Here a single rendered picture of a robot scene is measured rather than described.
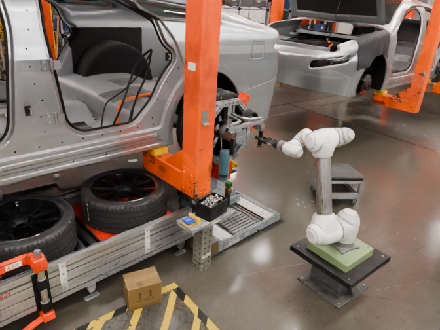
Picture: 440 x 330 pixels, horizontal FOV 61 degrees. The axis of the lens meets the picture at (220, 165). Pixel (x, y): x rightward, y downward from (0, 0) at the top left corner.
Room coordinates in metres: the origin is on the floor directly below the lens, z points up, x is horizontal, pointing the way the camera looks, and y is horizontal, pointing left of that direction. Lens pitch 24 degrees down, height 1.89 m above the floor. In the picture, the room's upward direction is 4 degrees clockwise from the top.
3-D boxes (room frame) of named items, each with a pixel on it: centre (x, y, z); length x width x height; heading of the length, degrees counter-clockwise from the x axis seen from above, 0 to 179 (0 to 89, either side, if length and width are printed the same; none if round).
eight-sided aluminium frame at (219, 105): (3.02, -0.04, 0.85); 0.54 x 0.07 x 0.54; 135
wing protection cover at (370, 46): (5.42, -1.94, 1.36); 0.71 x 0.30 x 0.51; 135
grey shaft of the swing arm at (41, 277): (1.66, 0.97, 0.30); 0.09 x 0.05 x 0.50; 135
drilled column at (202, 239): (2.29, 0.09, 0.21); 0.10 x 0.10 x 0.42; 45
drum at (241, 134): (2.97, -0.09, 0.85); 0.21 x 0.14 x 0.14; 45
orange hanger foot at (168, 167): (2.75, 0.41, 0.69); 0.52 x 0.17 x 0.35; 45
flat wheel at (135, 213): (2.57, 0.73, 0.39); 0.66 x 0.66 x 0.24
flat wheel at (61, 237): (2.03, 1.27, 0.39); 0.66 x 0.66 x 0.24
